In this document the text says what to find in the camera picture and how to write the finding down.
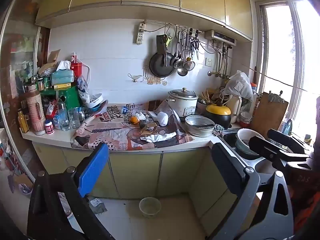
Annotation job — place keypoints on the white wall water heater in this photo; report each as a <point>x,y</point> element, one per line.
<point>221,37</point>

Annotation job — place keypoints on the newspaper print table cover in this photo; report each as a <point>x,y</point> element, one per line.
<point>110,132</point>

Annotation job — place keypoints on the stack of small bowls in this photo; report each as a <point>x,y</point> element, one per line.
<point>246,120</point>

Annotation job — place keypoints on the white crumpled tissue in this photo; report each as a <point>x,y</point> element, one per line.
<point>157,137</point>
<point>141,115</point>

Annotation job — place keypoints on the glass door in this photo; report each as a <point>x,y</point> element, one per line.
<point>17,67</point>

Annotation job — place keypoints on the clear drinking glass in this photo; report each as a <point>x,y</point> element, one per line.
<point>74,118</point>
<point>65,121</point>

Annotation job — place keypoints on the metal wall faucet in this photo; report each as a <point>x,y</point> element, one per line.
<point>220,75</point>

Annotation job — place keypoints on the blue and white cup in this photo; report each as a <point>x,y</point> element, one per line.
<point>125,109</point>

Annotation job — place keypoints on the pink thermos flask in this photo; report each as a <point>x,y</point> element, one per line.
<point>36,112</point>

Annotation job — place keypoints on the white rice cooker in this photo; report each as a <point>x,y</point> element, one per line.
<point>182,105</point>

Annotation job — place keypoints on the black pot with yellow lid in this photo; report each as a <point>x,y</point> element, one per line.
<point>218,116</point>

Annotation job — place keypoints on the steel ladle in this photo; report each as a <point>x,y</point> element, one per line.
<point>182,70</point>

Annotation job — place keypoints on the steel sink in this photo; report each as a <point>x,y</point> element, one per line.
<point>231,140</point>

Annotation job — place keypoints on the window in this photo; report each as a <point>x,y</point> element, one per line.
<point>280,55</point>

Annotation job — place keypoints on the white floor bowl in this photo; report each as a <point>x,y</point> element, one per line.
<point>150,207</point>

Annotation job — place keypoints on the red box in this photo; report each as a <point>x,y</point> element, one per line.
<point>76,66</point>

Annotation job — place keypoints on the white foam fruit net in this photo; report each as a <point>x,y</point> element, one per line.
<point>163,118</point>

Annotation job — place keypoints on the white jug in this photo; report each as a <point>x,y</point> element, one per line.
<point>233,108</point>

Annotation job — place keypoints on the green box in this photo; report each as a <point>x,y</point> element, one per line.
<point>67,97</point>

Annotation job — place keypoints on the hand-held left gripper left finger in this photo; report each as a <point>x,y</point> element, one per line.
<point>93,171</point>

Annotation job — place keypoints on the white wall socket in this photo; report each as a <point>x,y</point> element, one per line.
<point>208,62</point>

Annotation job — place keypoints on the white round dish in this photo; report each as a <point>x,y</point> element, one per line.
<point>94,101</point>

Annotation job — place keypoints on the kitchen scissors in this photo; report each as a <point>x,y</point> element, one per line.
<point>195,42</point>

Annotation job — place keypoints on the white plastic bag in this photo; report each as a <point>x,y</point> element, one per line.
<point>238,85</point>

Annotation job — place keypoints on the white power strip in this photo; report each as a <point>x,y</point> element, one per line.
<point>140,33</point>

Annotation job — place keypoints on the white bottle with red label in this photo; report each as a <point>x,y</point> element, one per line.
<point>49,128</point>

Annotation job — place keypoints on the black frying pan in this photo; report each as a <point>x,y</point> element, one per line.
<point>160,66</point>

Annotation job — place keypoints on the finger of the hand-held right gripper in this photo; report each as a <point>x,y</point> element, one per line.
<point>282,136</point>
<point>267,146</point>

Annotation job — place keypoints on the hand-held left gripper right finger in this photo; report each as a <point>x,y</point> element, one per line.
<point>228,165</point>

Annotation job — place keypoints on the wooden cutting board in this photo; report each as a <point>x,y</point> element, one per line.
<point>268,115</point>

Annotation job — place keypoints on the teal tissue box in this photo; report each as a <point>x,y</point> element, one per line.
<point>62,76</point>

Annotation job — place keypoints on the orange peel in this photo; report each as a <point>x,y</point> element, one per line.
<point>134,120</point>

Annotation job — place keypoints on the white flat box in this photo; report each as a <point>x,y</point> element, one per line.
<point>152,115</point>

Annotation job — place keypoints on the steel cleaver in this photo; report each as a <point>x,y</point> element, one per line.
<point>161,43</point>

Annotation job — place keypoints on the metal steamer basin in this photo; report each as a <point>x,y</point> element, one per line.
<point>200,127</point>

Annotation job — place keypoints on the yellow bottle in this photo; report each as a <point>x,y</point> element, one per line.
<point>23,122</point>

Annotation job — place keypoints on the utensil holder with chopsticks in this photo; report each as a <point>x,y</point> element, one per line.
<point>206,102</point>

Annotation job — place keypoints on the metal hanging rail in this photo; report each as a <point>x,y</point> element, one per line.
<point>160,25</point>

